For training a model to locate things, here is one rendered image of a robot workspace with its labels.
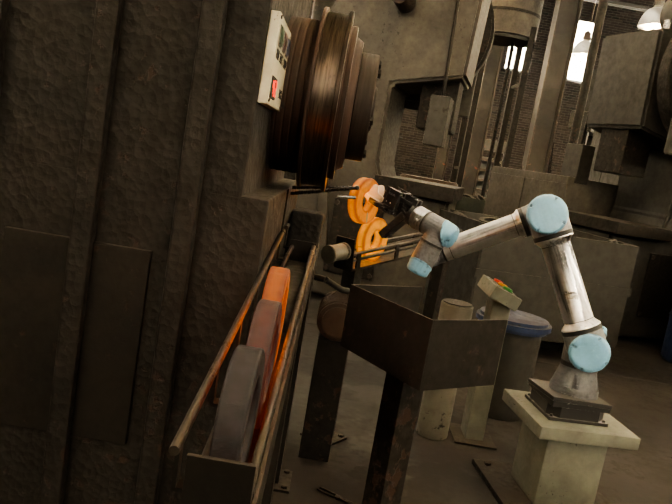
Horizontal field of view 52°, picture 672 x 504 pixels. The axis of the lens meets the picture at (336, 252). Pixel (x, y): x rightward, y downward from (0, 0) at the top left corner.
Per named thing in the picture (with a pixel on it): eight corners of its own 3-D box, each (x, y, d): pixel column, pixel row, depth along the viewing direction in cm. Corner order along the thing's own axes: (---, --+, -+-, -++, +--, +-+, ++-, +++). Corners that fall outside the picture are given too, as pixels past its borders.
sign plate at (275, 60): (257, 102, 138) (271, 9, 135) (271, 110, 163) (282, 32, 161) (268, 104, 138) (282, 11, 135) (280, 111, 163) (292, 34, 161)
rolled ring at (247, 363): (271, 325, 89) (245, 321, 89) (248, 392, 71) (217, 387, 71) (252, 450, 94) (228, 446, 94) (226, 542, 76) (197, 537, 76)
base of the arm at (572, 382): (578, 386, 230) (585, 357, 229) (607, 402, 216) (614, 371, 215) (539, 382, 226) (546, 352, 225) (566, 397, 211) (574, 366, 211)
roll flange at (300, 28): (253, 185, 163) (284, -20, 157) (273, 177, 210) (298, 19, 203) (294, 192, 164) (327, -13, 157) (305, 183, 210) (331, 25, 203)
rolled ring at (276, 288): (277, 316, 105) (256, 312, 105) (267, 398, 116) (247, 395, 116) (294, 247, 121) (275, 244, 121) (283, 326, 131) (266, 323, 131)
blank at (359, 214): (349, 178, 225) (357, 179, 223) (374, 176, 238) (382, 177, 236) (345, 224, 229) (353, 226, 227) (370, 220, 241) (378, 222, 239)
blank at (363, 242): (350, 246, 234) (358, 248, 232) (369, 207, 238) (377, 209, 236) (367, 267, 246) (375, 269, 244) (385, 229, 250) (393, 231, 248)
